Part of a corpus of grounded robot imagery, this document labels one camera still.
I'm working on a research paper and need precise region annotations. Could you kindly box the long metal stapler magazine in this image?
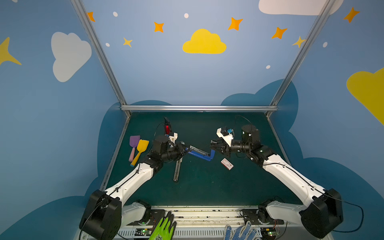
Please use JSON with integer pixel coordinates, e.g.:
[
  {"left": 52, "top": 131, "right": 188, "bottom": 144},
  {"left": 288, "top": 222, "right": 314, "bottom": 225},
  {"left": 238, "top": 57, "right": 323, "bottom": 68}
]
[{"left": 173, "top": 158, "right": 183, "bottom": 183}]

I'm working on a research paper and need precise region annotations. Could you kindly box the red white staple box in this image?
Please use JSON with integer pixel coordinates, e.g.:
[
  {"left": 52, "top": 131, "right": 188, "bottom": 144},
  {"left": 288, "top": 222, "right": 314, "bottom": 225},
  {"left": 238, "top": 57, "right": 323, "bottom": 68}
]
[{"left": 221, "top": 158, "right": 234, "bottom": 170}]

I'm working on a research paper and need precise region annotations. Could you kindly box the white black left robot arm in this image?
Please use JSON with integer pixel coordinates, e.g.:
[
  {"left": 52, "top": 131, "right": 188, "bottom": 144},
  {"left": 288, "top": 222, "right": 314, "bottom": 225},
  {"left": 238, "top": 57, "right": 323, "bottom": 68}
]
[{"left": 79, "top": 136, "right": 190, "bottom": 240}]

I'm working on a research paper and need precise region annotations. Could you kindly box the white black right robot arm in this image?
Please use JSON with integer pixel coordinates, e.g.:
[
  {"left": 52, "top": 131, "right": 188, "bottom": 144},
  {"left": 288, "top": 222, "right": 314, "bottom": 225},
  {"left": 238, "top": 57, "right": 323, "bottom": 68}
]
[{"left": 211, "top": 125, "right": 344, "bottom": 239}]

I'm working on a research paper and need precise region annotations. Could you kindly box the red metal bottle black cap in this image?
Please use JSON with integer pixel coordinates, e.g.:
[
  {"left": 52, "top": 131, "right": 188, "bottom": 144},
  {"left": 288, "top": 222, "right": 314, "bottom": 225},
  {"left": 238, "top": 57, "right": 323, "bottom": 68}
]
[{"left": 164, "top": 117, "right": 172, "bottom": 135}]

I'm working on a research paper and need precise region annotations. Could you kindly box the yellow spatula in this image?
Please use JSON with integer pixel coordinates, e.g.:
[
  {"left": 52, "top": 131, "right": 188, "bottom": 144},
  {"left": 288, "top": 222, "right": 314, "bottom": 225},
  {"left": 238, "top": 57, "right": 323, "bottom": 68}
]
[{"left": 131, "top": 140, "right": 150, "bottom": 167}]

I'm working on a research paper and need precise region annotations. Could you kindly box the green work glove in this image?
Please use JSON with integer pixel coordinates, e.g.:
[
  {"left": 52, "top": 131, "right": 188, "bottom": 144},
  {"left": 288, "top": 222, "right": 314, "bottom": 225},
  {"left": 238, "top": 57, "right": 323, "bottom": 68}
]
[{"left": 149, "top": 212, "right": 177, "bottom": 240}]

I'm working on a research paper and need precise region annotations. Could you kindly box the blue dotted white glove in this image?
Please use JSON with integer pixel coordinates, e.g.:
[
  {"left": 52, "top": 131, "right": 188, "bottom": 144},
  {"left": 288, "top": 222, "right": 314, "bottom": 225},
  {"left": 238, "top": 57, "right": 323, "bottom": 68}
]
[{"left": 223, "top": 221, "right": 260, "bottom": 240}]

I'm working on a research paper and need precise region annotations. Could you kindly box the purple spatula pink handle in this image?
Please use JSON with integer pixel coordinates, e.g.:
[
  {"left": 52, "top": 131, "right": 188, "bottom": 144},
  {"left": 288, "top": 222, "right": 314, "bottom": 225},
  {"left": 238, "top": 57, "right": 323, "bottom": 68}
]
[{"left": 129, "top": 136, "right": 141, "bottom": 162}]

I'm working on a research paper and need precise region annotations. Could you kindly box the horizontal aluminium back rail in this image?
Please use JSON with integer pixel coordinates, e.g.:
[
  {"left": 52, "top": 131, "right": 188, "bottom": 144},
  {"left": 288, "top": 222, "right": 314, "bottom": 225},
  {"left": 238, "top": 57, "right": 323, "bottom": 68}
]
[{"left": 121, "top": 105, "right": 278, "bottom": 112}]

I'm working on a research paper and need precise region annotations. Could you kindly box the front aluminium base frame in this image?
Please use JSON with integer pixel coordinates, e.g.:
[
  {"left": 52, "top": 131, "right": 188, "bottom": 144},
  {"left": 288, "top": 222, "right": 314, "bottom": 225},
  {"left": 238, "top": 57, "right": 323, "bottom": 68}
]
[{"left": 73, "top": 205, "right": 334, "bottom": 240}]

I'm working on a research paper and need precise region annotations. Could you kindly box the left corner aluminium post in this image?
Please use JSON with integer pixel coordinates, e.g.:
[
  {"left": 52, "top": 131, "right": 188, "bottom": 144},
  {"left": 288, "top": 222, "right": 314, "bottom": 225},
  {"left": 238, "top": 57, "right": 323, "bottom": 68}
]
[{"left": 71, "top": 0, "right": 131, "bottom": 118}]

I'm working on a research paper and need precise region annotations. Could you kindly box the corner aluminium post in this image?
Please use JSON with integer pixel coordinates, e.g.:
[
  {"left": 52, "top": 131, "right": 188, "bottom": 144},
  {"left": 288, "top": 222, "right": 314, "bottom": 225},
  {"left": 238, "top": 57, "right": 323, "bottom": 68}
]
[
  {"left": 266, "top": 0, "right": 337, "bottom": 119},
  {"left": 71, "top": 0, "right": 131, "bottom": 118}
]

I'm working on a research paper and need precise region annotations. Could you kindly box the right corner aluminium post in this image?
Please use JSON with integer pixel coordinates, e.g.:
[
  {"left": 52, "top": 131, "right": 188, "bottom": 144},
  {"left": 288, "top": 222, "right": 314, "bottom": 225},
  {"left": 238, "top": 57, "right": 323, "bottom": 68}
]
[{"left": 266, "top": 0, "right": 337, "bottom": 119}]

